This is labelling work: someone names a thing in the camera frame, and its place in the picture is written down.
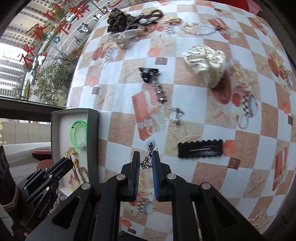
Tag round brown stool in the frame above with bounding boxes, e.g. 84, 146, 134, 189
32, 149, 53, 171

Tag brown braided hair tie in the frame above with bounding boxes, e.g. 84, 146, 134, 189
78, 167, 89, 182

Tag black hair ties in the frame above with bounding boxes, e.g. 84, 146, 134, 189
126, 19, 158, 32

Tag pink plastic basin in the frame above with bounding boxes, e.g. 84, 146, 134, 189
246, 0, 264, 15

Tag yellow hair tie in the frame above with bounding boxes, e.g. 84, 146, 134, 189
65, 146, 78, 167

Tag brown beaded bracelet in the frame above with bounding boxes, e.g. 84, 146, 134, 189
142, 9, 163, 19

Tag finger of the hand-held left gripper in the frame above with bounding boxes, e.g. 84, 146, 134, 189
26, 162, 74, 202
17, 157, 71, 189

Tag green translucent bangle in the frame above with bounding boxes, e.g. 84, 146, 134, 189
70, 120, 89, 149

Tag clear hair claw clip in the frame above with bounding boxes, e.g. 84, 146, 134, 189
116, 29, 145, 50

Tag dangling earring with clear disc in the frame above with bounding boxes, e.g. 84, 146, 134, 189
141, 140, 159, 171

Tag red plastic chair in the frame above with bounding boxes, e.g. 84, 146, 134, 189
215, 0, 250, 5

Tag cream polka dot scrunchie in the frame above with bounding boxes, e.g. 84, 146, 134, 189
181, 45, 226, 89

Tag black snap hair clip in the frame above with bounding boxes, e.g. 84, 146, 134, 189
178, 139, 224, 159

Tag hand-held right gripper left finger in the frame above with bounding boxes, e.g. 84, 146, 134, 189
24, 151, 141, 241

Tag grey jewelry box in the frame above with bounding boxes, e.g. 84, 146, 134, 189
51, 108, 100, 194

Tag pink yellow bead bracelet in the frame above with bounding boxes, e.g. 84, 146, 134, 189
68, 174, 81, 192

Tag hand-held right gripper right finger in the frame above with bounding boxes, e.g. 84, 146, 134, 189
151, 151, 266, 241

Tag silver chain bracelet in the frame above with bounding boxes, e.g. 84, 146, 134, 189
180, 21, 223, 35

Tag silver chain earring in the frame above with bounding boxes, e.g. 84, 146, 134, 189
168, 107, 185, 125

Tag leopard print scrunchie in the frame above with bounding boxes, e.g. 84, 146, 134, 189
107, 8, 130, 33

